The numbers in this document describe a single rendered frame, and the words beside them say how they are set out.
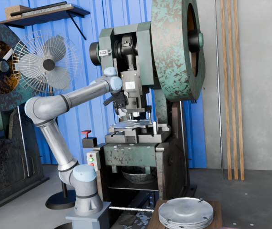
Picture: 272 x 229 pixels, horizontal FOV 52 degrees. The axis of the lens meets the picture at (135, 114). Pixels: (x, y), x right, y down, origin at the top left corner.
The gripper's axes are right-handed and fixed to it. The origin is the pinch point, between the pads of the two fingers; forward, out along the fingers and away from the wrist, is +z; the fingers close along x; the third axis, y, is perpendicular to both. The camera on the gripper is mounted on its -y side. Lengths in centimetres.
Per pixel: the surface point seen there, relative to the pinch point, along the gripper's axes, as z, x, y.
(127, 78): -13.2, 30.8, 0.6
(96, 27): -20, 170, -74
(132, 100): -0.2, 21.3, 3.8
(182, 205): 32, -45, 42
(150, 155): 28.8, -6.7, 17.1
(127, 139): 22.2, 3.9, -1.3
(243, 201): 105, 20, 78
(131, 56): -26.5, 39.8, 4.3
